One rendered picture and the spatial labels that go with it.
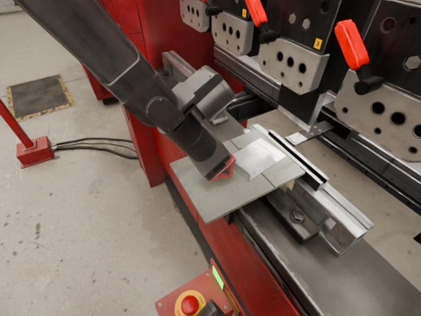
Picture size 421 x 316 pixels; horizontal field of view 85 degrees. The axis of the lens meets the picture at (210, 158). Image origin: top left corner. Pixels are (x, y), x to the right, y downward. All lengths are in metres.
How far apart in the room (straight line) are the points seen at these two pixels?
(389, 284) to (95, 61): 0.66
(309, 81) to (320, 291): 0.41
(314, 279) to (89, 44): 0.56
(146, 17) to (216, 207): 0.95
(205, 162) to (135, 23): 0.89
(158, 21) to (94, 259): 1.34
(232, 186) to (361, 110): 0.27
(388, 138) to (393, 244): 1.53
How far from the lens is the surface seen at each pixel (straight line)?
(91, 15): 0.28
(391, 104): 0.39
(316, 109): 0.51
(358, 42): 0.37
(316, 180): 0.57
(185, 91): 0.36
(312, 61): 0.45
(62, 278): 1.69
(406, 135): 0.39
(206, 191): 0.50
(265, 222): 0.62
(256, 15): 0.49
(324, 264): 0.61
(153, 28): 1.24
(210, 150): 0.42
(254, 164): 0.56
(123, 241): 1.64
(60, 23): 0.28
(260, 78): 0.99
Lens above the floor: 1.40
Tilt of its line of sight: 46 degrees down
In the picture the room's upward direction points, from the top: straight up
